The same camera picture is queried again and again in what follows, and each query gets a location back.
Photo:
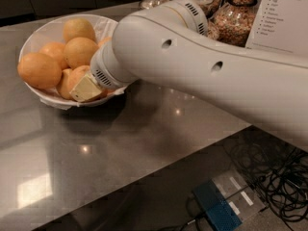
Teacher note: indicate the glass jar centre granola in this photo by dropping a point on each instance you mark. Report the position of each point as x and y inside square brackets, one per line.
[213, 31]

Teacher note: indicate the allergens information sign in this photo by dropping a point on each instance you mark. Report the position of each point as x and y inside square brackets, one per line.
[281, 26]

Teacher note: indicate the blue box on floor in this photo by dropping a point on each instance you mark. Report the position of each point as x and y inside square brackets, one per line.
[215, 207]

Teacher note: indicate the orange low between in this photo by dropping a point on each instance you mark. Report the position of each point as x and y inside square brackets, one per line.
[62, 87]

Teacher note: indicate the glass jar right muesli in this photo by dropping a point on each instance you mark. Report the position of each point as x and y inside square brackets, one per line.
[234, 20]

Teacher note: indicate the orange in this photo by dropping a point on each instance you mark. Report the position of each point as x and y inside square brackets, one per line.
[56, 51]
[78, 28]
[39, 71]
[103, 41]
[79, 51]
[82, 70]

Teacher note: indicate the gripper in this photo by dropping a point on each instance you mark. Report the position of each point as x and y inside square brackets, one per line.
[98, 70]

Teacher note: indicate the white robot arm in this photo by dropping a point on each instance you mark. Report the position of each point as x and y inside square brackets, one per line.
[168, 46]

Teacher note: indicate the white bowl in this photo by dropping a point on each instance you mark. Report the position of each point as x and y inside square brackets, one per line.
[53, 31]

